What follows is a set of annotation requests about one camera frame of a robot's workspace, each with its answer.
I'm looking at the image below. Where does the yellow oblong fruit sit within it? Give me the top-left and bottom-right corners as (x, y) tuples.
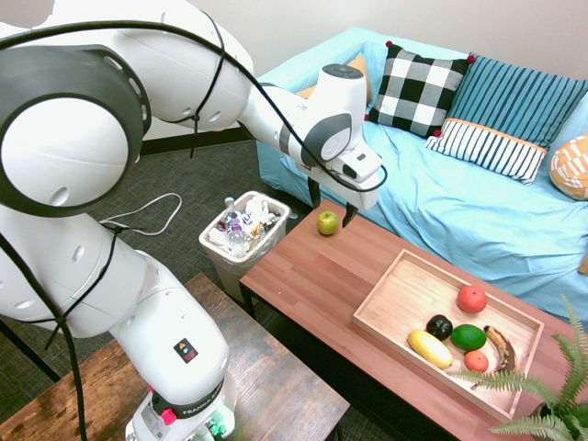
(407, 329), (454, 370)

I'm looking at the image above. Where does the blue striped pillow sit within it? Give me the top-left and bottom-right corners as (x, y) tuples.
(443, 53), (588, 151)

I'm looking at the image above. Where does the red-brown wooden coffee table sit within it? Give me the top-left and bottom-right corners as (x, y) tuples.
(238, 198), (588, 441)

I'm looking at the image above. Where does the yellow white patterned pillow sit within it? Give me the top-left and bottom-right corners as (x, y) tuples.
(549, 132), (588, 201)

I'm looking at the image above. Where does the white crumpled plastic bag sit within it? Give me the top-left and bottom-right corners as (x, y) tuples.
(243, 195), (273, 226)

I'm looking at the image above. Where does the white trash bin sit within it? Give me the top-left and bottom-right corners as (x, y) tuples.
(198, 190), (292, 304)

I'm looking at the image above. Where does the sofa with light-blue cover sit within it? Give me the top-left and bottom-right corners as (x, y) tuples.
(254, 26), (588, 322)

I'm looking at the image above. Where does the navy white striped pillow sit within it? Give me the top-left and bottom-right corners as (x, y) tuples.
(423, 118), (548, 187)

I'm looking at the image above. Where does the white power cable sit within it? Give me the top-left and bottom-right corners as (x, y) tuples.
(97, 192), (183, 238)

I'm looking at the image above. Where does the light wooden tray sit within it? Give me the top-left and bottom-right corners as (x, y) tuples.
(352, 248), (546, 422)

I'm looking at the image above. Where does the green fern plant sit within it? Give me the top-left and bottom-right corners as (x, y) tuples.
(447, 293), (588, 441)

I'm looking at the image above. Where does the black white checked pillow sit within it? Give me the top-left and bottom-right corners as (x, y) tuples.
(367, 40), (477, 139)

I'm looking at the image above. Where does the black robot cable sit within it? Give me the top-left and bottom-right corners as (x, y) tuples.
(0, 17), (390, 441)

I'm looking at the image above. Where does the green apple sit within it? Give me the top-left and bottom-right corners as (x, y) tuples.
(316, 210), (340, 236)

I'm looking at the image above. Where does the large red-orange orange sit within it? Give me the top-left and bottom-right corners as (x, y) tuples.
(456, 284), (489, 315)

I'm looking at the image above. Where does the clear plastic bottle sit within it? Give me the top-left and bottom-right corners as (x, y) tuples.
(223, 196), (250, 245)

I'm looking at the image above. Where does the rustic dark wood table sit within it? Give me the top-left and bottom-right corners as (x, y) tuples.
(0, 271), (351, 441)

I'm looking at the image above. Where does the small orange tangerine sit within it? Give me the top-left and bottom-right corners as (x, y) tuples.
(463, 349), (490, 374)

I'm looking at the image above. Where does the black round fruit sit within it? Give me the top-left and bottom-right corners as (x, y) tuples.
(424, 314), (455, 342)

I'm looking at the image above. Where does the green lime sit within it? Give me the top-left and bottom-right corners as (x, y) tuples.
(450, 323), (488, 353)

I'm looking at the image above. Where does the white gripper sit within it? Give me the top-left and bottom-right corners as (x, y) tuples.
(300, 141), (384, 230)

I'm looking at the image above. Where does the overripe brown banana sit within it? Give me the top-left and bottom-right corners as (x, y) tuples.
(482, 324), (519, 372)

